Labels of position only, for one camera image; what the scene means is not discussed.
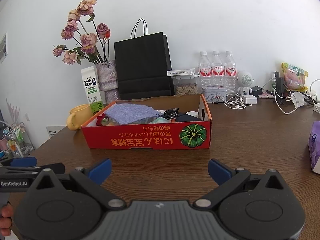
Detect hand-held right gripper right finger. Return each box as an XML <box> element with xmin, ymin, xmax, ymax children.
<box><xmin>194</xmin><ymin>158</ymin><xmax>289</xmax><ymax>208</ymax></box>

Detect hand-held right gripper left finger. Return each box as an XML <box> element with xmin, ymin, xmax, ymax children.
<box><xmin>34</xmin><ymin>158</ymin><xmax>127</xmax><ymax>208</ymax></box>

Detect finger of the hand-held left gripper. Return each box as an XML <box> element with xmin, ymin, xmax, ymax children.
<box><xmin>0</xmin><ymin>162</ymin><xmax>66</xmax><ymax>178</ymax></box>
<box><xmin>0</xmin><ymin>156</ymin><xmax>38</xmax><ymax>168</ymax></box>

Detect red cardboard box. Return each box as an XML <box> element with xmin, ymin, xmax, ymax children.
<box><xmin>80</xmin><ymin>94</ymin><xmax>213</xmax><ymax>150</ymax></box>

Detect navy zip case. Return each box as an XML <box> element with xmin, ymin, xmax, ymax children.
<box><xmin>175</xmin><ymin>114</ymin><xmax>198</xmax><ymax>122</ymax></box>

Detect purple cloth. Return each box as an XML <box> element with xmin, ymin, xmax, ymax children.
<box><xmin>104</xmin><ymin>104</ymin><xmax>160</xmax><ymax>125</ymax></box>

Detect black braided cable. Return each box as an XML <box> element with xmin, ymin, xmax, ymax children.
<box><xmin>160</xmin><ymin>108</ymin><xmax>180</xmax><ymax>120</ymax></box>

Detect person's left hand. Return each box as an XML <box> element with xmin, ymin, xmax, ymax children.
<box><xmin>0</xmin><ymin>202</ymin><xmax>13</xmax><ymax>237</ymax></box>

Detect yellow mug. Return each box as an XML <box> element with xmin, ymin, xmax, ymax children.
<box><xmin>66</xmin><ymin>104</ymin><xmax>94</xmax><ymax>132</ymax></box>

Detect white earphones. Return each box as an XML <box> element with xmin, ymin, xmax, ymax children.
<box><xmin>212</xmin><ymin>92</ymin><xmax>247</xmax><ymax>109</ymax></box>

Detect white printed tin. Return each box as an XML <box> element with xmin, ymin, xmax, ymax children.
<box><xmin>201</xmin><ymin>85</ymin><xmax>227</xmax><ymax>103</ymax></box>

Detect white charger box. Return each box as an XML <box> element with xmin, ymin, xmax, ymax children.
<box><xmin>242</xmin><ymin>94</ymin><xmax>258</xmax><ymax>105</ymax></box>

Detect white green milk carton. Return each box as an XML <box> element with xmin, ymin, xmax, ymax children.
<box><xmin>80</xmin><ymin>66</ymin><xmax>104</xmax><ymax>115</ymax></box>

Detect clear seed container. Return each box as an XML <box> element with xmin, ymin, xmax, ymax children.
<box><xmin>172</xmin><ymin>75</ymin><xmax>199</xmax><ymax>95</ymax></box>

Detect purple speckled vase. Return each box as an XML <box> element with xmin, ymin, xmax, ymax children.
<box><xmin>96</xmin><ymin>60</ymin><xmax>121</xmax><ymax>104</ymax></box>

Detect white robot speaker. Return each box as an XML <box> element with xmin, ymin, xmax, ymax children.
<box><xmin>236</xmin><ymin>70</ymin><xmax>254</xmax><ymax>95</ymax></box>

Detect water bottle red label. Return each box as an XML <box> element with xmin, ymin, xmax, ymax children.
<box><xmin>198</xmin><ymin>51</ymin><xmax>212</xmax><ymax>89</ymax></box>
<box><xmin>211</xmin><ymin>51</ymin><xmax>225</xmax><ymax>88</ymax></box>
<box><xmin>224</xmin><ymin>51</ymin><xmax>237</xmax><ymax>93</ymax></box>

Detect purple tissue pack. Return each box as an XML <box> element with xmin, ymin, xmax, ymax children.
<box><xmin>308</xmin><ymin>120</ymin><xmax>320</xmax><ymax>174</ymax></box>

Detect black stand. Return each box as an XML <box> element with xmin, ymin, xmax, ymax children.
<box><xmin>275</xmin><ymin>71</ymin><xmax>287</xmax><ymax>98</ymax></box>

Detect flat white box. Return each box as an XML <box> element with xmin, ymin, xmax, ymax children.
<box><xmin>167</xmin><ymin>68</ymin><xmax>195</xmax><ymax>77</ymax></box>

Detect white face mask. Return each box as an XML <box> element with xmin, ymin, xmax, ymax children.
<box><xmin>290</xmin><ymin>91</ymin><xmax>307</xmax><ymax>107</ymax></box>

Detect black paper bag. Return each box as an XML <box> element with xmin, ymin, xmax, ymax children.
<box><xmin>114</xmin><ymin>18</ymin><xmax>174</xmax><ymax>100</ymax></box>

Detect yellow pink snack bag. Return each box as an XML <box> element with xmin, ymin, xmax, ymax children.
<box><xmin>280</xmin><ymin>62</ymin><xmax>309</xmax><ymax>92</ymax></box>

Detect dried rose bouquet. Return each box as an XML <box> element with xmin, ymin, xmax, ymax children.
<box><xmin>52</xmin><ymin>0</ymin><xmax>111</xmax><ymax>65</ymax></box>

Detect metal wire rack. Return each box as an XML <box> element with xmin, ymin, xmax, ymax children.
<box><xmin>0</xmin><ymin>122</ymin><xmax>35</xmax><ymax>158</ymax></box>

